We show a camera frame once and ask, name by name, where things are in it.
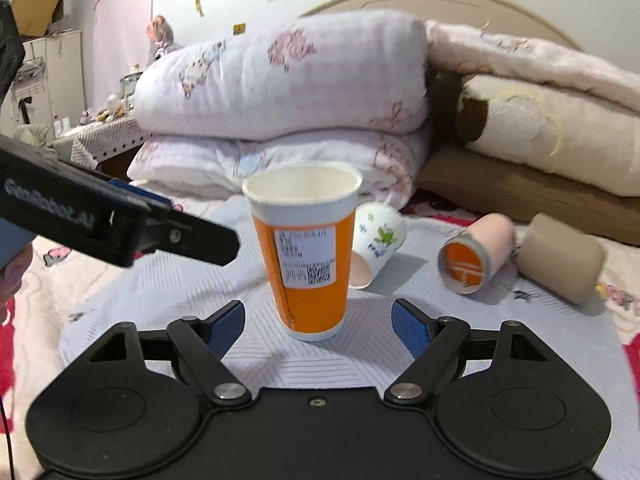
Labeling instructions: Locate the cluttered side table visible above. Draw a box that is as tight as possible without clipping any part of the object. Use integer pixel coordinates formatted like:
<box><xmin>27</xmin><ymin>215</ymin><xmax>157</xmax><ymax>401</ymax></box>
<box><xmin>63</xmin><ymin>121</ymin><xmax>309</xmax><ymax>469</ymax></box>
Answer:
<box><xmin>70</xmin><ymin>115</ymin><xmax>152</xmax><ymax>169</ymax></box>

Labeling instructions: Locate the beige wooden headboard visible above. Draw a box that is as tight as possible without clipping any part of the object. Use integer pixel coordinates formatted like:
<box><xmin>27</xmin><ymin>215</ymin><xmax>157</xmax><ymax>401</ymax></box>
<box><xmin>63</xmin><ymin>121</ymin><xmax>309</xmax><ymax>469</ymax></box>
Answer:
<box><xmin>306</xmin><ymin>0</ymin><xmax>582</xmax><ymax>50</ymax></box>

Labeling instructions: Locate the cardboard box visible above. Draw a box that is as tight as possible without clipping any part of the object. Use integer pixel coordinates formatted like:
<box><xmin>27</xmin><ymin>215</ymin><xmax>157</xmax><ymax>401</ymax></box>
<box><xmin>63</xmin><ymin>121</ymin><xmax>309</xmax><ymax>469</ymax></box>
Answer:
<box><xmin>11</xmin><ymin>0</ymin><xmax>64</xmax><ymax>38</ymax></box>

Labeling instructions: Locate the pink orange paper cup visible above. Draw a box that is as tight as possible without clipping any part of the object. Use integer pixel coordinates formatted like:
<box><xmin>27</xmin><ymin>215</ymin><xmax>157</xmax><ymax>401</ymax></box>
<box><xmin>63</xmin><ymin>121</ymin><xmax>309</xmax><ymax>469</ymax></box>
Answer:
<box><xmin>437</xmin><ymin>214</ymin><xmax>516</xmax><ymax>295</ymax></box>

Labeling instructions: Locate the white pink floral pillow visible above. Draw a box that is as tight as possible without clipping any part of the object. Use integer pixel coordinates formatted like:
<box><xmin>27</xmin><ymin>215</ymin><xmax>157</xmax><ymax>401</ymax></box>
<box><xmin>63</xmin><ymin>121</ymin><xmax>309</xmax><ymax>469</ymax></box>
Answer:
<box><xmin>127</xmin><ymin>127</ymin><xmax>431</xmax><ymax>209</ymax></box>

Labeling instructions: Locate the brown folded blanket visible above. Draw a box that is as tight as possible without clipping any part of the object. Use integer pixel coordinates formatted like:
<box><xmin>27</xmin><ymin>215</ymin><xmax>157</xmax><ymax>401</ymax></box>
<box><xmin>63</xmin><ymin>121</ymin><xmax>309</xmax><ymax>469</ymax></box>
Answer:
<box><xmin>416</xmin><ymin>146</ymin><xmax>640</xmax><ymax>246</ymax></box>

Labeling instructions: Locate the cream brown plush blanket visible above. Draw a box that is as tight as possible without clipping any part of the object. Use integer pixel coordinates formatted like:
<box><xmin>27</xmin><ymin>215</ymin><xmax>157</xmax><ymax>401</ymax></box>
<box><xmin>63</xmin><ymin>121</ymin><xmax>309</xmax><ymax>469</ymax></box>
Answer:
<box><xmin>457</xmin><ymin>75</ymin><xmax>639</xmax><ymax>197</ymax></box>

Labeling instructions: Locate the pink fuzzy blanket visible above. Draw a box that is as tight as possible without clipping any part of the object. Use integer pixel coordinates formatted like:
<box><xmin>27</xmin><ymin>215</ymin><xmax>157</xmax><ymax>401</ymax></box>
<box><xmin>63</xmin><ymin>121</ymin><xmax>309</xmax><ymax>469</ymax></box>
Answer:
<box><xmin>425</xmin><ymin>20</ymin><xmax>640</xmax><ymax>112</ymax></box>

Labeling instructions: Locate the white green paper cup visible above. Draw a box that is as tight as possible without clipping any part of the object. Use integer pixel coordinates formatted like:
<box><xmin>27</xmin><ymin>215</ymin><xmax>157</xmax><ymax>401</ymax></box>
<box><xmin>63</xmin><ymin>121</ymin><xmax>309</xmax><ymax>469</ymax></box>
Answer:
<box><xmin>349</xmin><ymin>202</ymin><xmax>406</xmax><ymax>289</ymax></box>

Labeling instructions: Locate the pink doll figure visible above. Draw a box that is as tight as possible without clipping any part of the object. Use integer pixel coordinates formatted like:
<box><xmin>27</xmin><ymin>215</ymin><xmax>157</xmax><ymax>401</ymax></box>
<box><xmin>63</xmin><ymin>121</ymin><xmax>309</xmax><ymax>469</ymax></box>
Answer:
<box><xmin>145</xmin><ymin>15</ymin><xmax>176</xmax><ymax>64</ymax></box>

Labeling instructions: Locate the white cabinet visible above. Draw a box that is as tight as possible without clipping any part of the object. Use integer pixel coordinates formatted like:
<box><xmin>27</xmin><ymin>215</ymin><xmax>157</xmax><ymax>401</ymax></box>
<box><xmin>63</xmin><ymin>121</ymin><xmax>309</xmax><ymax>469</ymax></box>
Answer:
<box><xmin>1</xmin><ymin>30</ymin><xmax>86</xmax><ymax>136</ymax></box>

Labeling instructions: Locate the white pink floral quilt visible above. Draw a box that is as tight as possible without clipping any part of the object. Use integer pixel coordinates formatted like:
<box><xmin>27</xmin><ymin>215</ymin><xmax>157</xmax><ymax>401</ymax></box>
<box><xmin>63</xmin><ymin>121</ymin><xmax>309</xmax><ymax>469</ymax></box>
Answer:
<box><xmin>134</xmin><ymin>10</ymin><xmax>427</xmax><ymax>141</ymax></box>

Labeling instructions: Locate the brown paper cup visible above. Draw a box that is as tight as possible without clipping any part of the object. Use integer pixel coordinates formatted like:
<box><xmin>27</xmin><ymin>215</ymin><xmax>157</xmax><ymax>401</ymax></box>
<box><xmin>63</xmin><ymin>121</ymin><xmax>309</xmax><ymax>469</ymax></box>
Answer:
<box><xmin>516</xmin><ymin>212</ymin><xmax>608</xmax><ymax>304</ymax></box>

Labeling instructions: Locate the white patterned mat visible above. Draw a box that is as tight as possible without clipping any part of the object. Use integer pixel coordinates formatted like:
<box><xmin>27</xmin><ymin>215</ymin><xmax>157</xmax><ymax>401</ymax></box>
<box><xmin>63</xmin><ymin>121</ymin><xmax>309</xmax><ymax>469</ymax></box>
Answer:
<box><xmin>60</xmin><ymin>196</ymin><xmax>639</xmax><ymax>479</ymax></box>

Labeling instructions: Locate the orange white paper cup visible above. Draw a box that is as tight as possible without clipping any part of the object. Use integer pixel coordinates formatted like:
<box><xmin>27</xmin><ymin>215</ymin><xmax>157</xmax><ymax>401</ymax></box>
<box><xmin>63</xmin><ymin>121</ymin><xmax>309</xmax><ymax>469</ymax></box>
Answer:
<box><xmin>242</xmin><ymin>162</ymin><xmax>362</xmax><ymax>341</ymax></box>

